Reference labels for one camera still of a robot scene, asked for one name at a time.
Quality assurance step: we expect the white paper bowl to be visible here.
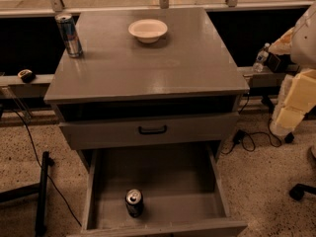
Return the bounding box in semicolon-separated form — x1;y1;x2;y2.
128;19;168;43

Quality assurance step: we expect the black tape measure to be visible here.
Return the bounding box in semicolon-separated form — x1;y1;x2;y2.
18;69;36;83

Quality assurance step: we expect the black cable left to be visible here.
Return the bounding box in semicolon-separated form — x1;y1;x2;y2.
2;106;83;228

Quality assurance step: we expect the black power adapter cable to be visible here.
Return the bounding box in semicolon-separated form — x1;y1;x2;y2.
219;94;284;156

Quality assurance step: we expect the black drawer handle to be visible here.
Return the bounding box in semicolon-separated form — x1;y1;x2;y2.
138;125;168;135

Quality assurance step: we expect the open grey bottom drawer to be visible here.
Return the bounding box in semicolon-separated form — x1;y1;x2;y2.
70;142;247;237

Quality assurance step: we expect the small black box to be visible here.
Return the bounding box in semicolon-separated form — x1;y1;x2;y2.
267;53;286;73

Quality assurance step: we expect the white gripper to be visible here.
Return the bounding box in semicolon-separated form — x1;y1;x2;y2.
273;69;316;135

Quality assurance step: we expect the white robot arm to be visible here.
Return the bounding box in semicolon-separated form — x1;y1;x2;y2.
270;3;316;136

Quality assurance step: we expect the clear plastic water bottle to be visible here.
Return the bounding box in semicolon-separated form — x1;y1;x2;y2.
253;42;270;73

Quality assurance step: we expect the grey drawer cabinet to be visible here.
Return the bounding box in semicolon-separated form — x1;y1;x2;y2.
44;8;249;164

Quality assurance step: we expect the black chair caster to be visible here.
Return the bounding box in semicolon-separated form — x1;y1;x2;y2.
289;184;316;201

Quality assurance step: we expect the blue silver energy drink can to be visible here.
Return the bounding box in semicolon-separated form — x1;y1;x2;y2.
55;13;83;57

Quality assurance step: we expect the black floor stand left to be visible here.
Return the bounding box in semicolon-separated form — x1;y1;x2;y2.
0;151;54;237

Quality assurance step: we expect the dark pepsi can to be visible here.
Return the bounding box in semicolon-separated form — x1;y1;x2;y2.
125;189;144;217

